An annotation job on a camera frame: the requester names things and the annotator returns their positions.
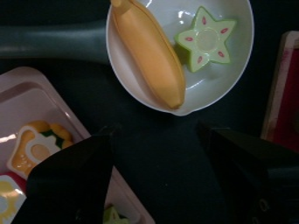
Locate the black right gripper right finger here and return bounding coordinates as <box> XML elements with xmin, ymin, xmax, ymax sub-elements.
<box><xmin>195</xmin><ymin>121</ymin><xmax>299</xmax><ymax>224</ymax></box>

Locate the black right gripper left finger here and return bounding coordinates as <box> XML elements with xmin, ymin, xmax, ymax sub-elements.
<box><xmin>11</xmin><ymin>125</ymin><xmax>122</xmax><ymax>224</ymax></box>

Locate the red white toy food piece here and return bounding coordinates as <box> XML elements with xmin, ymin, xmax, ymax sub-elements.
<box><xmin>0</xmin><ymin>171</ymin><xmax>28</xmax><ymax>224</ymax></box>

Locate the small green toy piece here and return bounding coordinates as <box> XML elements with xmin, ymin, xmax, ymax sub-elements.
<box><xmin>102</xmin><ymin>204</ymin><xmax>131</xmax><ymax>224</ymax></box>

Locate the pink plastic tray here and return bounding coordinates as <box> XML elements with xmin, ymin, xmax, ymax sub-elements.
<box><xmin>0</xmin><ymin>66</ymin><xmax>157</xmax><ymax>224</ymax></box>

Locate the red wooden board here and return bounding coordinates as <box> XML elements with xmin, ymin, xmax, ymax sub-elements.
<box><xmin>259</xmin><ymin>30</ymin><xmax>299</xmax><ymax>152</ymax></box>

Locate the green toy starfruit slice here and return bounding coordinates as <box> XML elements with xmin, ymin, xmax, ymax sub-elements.
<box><xmin>173</xmin><ymin>5</ymin><xmax>239</xmax><ymax>74</ymax></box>

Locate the yellow toy banana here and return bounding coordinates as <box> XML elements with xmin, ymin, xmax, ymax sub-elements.
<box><xmin>110</xmin><ymin>0</ymin><xmax>187</xmax><ymax>110</ymax></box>

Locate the white toy pan grey handle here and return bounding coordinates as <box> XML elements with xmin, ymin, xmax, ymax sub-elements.
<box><xmin>0</xmin><ymin>0</ymin><xmax>257</xmax><ymax>117</ymax></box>

